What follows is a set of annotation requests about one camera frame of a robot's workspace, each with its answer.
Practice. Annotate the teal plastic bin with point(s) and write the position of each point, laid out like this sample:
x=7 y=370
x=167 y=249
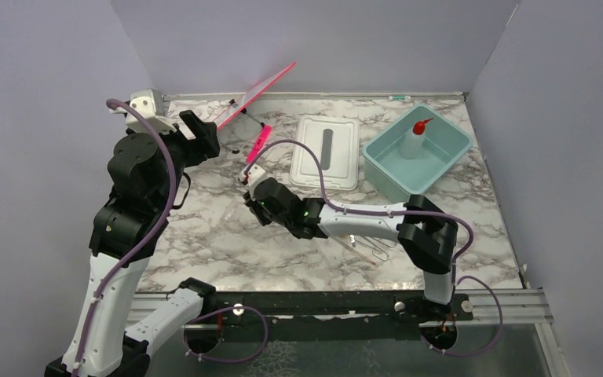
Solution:
x=398 y=178

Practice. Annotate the white plastic lid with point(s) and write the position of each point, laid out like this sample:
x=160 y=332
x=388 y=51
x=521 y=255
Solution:
x=335 y=143

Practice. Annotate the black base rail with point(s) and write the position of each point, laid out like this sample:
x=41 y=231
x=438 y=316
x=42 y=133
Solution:
x=309 y=316

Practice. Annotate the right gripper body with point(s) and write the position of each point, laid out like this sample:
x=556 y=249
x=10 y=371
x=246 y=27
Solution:
x=262 y=217

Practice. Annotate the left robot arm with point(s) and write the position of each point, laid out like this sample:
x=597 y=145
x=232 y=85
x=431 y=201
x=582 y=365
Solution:
x=146 y=172

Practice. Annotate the clear glass rod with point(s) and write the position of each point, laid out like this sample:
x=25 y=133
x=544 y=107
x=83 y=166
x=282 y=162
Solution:
x=327 y=253

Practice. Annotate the clear test tube rack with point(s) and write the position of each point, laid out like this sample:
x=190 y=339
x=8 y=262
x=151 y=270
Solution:
x=236 y=216

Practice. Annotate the red capped squeeze bottle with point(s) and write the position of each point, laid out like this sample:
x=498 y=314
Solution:
x=412 y=141

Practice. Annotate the metal wire tongs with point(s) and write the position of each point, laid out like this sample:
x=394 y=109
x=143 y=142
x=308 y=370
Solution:
x=379 y=248

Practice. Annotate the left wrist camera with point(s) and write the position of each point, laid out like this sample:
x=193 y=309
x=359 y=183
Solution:
x=149 y=104

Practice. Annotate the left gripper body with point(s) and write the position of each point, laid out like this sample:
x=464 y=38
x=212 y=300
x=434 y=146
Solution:
x=188 y=152

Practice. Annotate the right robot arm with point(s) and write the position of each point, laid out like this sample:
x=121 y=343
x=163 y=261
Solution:
x=427 y=235

